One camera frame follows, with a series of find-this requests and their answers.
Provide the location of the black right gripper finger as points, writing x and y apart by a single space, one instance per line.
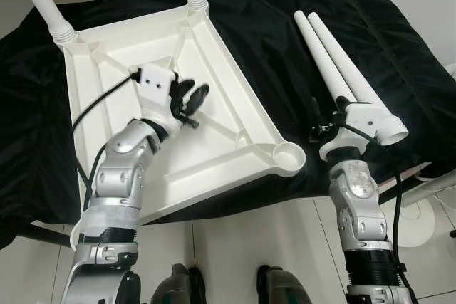
315 113

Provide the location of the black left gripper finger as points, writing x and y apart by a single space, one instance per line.
184 94
200 100

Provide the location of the white plastic children table top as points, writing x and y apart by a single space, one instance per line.
221 97

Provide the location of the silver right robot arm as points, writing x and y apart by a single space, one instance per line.
360 204

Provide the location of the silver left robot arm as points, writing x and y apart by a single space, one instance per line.
117 183

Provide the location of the black cloth table cover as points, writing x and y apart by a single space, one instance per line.
271 33

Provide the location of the black metal table leg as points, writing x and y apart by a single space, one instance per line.
43 234
402 186

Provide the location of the white standing fan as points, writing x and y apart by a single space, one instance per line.
417 226

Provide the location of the grey robot right leg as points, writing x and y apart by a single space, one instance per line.
285 288

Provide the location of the grey robot leg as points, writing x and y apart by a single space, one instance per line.
285 288
177 286

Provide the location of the grey robot left leg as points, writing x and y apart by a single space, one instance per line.
177 286

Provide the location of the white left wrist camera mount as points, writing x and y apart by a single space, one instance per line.
157 83

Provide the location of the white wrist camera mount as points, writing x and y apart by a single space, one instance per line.
157 83
360 115

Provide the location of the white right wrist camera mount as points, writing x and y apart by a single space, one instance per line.
360 115

